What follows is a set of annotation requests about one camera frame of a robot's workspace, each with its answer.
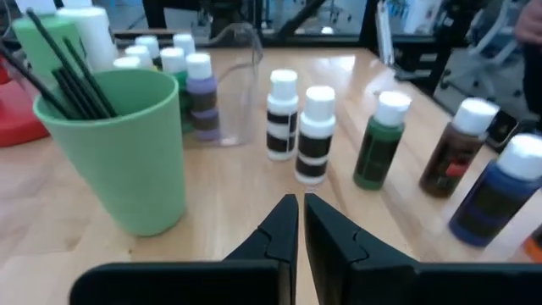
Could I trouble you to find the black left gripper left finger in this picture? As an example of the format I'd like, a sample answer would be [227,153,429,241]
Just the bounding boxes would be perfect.
[225,193,301,305]

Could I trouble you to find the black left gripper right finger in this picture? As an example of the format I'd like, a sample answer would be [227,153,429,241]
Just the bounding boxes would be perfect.
[303,192,421,305]

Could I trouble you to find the bright green paint bottle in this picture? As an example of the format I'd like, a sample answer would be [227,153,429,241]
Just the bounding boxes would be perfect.
[352,90,412,191]

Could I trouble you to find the white paint bottle black label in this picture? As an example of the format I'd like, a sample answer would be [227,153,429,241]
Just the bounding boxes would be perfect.
[294,85,337,186]
[265,68,300,162]
[172,32,196,56]

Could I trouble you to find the brown paint bottle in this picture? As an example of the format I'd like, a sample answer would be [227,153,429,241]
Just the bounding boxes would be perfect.
[418,97,501,199]

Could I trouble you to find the purple paint bottle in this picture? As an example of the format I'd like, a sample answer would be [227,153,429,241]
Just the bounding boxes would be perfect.
[185,52,221,142]

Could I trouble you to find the blue paint bottle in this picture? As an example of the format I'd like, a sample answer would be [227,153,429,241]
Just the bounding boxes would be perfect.
[447,133,542,249]

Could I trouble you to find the orange paint bottle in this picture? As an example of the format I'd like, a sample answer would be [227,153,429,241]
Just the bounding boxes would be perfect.
[521,223,542,264]

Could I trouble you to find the dark green paint bottle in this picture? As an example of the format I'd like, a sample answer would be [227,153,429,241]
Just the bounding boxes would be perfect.
[159,46,190,135]

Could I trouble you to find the grey paint bottle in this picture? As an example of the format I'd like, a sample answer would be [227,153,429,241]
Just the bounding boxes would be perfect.
[112,55,143,71]

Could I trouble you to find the clear plastic bin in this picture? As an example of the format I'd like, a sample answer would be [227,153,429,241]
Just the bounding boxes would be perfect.
[0,21,264,148]

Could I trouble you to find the green plastic cup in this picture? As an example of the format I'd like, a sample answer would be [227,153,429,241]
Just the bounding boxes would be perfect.
[32,68,188,237]

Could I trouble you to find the black box white labels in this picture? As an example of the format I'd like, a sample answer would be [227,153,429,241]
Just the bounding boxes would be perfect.
[392,36,446,86]

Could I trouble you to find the black flat pad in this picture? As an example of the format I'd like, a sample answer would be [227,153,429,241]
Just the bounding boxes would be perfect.
[485,108,521,148]

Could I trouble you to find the grey office chair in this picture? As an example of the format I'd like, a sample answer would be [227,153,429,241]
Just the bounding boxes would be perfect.
[440,0,524,105]

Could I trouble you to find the red desk lamp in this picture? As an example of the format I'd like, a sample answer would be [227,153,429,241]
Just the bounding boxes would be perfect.
[0,57,51,148]

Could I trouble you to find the silver metal bracket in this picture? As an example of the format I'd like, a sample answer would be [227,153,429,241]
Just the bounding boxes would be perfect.
[375,0,398,68]

